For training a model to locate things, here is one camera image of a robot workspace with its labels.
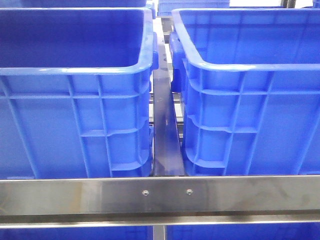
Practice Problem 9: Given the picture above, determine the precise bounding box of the steel centre divider bar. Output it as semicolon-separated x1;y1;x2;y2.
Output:
153;35;185;177

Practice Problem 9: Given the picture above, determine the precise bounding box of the right rail screw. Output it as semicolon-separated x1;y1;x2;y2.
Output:
186;189;193;196

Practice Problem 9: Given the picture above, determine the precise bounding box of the large blue crate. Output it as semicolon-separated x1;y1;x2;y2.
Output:
171;8;320;176
0;7;159;180

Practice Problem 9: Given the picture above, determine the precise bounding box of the rail screw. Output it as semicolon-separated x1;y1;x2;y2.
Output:
186;189;193;196
142;190;149;196

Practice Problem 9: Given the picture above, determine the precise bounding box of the steel front shelf rail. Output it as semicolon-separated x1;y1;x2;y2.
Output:
0;175;320;228

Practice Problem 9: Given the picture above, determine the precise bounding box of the left rail screw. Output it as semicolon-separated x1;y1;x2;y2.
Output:
142;190;149;196

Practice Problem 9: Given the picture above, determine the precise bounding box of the blue crate lower left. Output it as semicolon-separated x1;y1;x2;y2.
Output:
0;226;153;240

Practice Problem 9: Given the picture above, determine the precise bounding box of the blue crate back left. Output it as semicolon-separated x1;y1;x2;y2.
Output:
19;0;151;8

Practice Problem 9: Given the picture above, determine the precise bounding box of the large blue crate right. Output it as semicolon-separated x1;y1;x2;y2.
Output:
171;8;320;176

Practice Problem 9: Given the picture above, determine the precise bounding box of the large blue crate left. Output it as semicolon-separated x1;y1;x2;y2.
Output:
0;7;159;180

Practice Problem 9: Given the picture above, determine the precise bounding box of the blue crate back middle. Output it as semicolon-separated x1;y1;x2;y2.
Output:
157;0;230;17

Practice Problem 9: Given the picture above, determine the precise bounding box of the blue crate lower right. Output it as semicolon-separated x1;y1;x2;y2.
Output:
167;222;320;240

